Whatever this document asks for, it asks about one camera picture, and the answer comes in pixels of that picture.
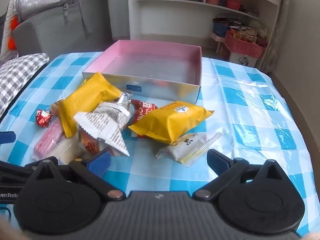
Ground small red basket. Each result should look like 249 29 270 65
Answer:
226 0 242 11

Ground small red candy packet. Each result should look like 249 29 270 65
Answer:
34 109 52 128

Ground large pink basket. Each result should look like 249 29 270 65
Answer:
224 31 267 58

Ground beige plush toy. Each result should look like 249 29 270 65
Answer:
249 19 267 38

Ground white and orange snack packet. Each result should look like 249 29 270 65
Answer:
78 127 118 157

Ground grey sofa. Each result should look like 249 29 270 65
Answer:
12 0 113 59

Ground blue box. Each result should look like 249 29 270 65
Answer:
213 21 232 37

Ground translucent white snack packet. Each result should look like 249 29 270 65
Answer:
56 134 83 165

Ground white and orange plush cushion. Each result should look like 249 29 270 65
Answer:
0 0 21 58

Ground toy box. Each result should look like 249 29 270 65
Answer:
234 27 258 43

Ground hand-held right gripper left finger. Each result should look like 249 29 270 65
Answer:
24 149 125 201

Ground pink snack packet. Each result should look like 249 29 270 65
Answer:
33 117 63 159

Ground silver foil candy packet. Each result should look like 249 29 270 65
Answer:
117 92 134 105

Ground clear pastry packet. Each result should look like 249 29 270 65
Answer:
155 132 224 168

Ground grey checkered pillow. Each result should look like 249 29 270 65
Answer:
0 53 50 119

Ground white storage box with drawing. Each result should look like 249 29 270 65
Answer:
217 42 258 67

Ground red snack packet white letters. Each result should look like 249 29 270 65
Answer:
127 99 157 130

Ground pink and silver cardboard box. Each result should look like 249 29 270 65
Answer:
82 39 202 104

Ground lace curtain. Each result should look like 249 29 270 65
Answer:
261 0 290 73

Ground white printed snack packet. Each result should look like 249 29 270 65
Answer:
74 112 130 157

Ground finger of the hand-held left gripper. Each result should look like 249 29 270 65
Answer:
0 131 16 145

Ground white bookshelf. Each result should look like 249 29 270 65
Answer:
127 0 289 74

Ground yellow snack packet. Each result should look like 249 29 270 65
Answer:
128 101 215 144
58 72 123 138

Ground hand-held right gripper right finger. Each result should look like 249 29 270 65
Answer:
194 149 288 201

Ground blue checkered tablecloth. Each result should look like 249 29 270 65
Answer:
0 51 320 238

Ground small orange snack packet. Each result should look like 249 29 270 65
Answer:
51 100 63 118

